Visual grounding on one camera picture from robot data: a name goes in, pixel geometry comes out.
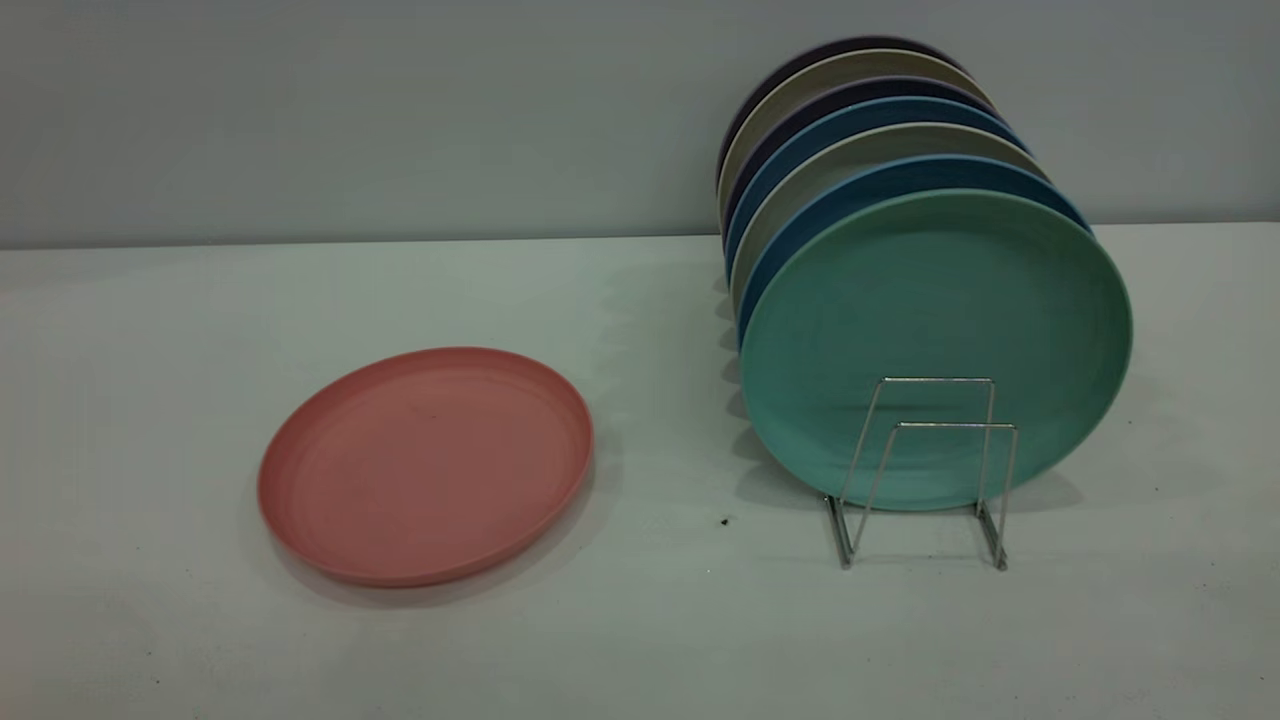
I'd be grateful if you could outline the metal wire plate rack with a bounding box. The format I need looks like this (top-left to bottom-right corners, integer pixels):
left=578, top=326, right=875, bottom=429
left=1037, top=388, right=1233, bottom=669
left=826, top=376, right=1019, bottom=572

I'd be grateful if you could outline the pink round plate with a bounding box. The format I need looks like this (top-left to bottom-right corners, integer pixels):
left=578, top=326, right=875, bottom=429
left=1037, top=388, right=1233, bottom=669
left=257, top=346, right=595, bottom=589

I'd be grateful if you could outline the dark purple round plate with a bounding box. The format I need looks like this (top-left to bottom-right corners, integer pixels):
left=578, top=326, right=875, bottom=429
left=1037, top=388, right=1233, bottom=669
left=715, top=35, right=966, bottom=181

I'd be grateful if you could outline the navy purple round plate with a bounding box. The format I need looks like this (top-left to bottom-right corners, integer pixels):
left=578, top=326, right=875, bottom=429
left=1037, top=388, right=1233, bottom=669
left=720, top=76, right=1001, bottom=233

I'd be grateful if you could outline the green round plate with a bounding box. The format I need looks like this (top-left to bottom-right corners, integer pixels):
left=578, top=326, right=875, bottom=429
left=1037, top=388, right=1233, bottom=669
left=738, top=188, right=1134, bottom=512

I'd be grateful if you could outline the beige round plate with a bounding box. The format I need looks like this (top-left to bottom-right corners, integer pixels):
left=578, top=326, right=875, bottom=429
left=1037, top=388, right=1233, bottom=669
left=730, top=122, right=1051, bottom=313
left=716, top=48, right=987, bottom=221

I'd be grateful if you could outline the blue round plate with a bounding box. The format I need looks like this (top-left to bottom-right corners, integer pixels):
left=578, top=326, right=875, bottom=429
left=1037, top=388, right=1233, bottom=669
left=737, top=153, right=1093, bottom=351
left=724, top=96, right=1031, bottom=277

